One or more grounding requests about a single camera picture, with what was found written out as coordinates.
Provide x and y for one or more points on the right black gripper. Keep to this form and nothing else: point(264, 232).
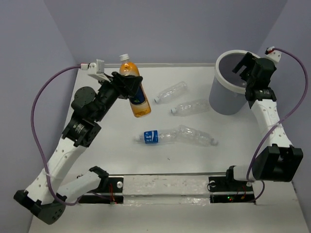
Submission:
point(248, 60)

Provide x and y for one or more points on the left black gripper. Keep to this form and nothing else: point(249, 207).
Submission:
point(128, 85)

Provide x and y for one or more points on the orange juice bottle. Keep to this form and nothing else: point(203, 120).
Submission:
point(139, 103)

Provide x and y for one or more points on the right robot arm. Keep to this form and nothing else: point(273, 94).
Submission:
point(275, 159)

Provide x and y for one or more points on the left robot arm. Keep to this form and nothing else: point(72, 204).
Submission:
point(46, 198)

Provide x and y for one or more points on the grey round bin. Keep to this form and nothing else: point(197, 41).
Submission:
point(229, 93)

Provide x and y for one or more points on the clear bottle near bin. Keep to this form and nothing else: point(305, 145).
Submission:
point(190, 108)

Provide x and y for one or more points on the clear bottle far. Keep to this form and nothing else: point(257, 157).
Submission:
point(171, 93)

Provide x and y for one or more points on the blue label clear bottle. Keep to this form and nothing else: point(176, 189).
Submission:
point(156, 137)

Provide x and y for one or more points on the crushed clear bottle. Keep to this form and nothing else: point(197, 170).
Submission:
point(193, 136)

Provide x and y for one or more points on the white foam front panel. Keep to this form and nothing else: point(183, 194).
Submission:
point(166, 185)

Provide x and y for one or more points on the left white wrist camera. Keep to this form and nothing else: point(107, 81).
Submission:
point(95, 70)

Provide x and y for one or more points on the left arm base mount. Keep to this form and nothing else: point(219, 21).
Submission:
point(109, 191)

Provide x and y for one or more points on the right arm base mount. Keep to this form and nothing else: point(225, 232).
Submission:
point(224, 191)

